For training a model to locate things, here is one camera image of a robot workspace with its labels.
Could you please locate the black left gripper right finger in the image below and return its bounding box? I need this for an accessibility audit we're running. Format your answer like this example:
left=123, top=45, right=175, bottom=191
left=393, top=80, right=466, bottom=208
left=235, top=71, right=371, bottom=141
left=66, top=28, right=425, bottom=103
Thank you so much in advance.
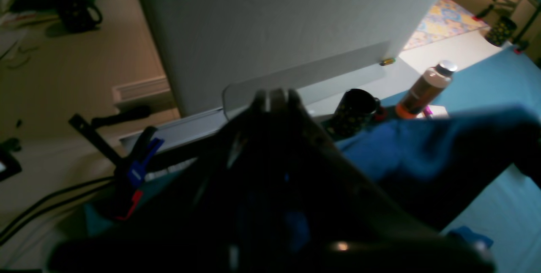
left=268, top=89, right=495, bottom=273

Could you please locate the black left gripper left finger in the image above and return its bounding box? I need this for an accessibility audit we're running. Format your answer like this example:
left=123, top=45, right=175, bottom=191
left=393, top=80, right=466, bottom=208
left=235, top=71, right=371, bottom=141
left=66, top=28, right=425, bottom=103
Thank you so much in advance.
left=47, top=90, right=267, bottom=273

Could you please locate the blue t-shirt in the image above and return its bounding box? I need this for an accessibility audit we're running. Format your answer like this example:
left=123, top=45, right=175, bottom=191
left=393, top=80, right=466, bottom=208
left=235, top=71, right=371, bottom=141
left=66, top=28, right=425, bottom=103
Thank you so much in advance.
left=237, top=106, right=541, bottom=252

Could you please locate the blue clamp bottom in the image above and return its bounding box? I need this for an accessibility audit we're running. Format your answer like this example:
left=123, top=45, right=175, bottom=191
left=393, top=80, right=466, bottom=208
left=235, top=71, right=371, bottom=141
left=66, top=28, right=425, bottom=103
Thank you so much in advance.
left=69, top=115, right=164, bottom=221

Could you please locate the black yellow-dotted mug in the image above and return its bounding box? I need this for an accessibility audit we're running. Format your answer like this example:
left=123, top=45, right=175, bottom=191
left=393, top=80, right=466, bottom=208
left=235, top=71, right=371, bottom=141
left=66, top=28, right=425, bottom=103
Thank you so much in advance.
left=327, top=89, right=387, bottom=137

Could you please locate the pink clip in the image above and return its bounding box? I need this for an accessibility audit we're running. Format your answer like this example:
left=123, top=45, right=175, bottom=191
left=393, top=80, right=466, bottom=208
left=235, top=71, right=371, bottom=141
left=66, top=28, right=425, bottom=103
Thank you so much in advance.
left=423, top=106, right=434, bottom=119

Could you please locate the orange bottle white cap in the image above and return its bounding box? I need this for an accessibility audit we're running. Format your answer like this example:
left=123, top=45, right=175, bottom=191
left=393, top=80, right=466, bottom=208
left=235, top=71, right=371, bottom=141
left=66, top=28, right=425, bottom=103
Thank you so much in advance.
left=395, top=60, right=458, bottom=119

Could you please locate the teal table cloth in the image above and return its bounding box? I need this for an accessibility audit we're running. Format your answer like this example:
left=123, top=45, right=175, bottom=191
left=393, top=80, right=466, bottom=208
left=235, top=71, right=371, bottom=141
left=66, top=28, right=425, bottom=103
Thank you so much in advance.
left=85, top=45, right=541, bottom=273

